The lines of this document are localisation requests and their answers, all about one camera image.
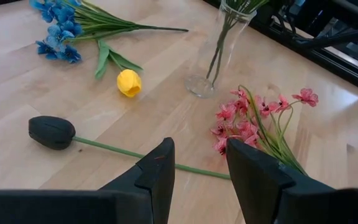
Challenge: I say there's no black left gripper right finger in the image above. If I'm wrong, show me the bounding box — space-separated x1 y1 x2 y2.
226 139 335 224

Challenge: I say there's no pink artificial flower bunch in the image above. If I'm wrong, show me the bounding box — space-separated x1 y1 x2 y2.
209 84 319 177

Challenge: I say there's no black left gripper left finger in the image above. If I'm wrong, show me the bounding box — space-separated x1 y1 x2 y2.
99 137 176 224

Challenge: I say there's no black aluminium table frame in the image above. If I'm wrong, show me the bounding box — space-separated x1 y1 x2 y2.
203 0 358 97

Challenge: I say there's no black artificial tulip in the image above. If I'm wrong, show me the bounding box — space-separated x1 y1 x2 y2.
28 115 231 180

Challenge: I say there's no yellow artificial tulip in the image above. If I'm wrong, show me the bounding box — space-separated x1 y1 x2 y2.
94 39 144 99

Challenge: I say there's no clear glass vase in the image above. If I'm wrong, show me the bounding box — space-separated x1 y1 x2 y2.
184 0 257 100

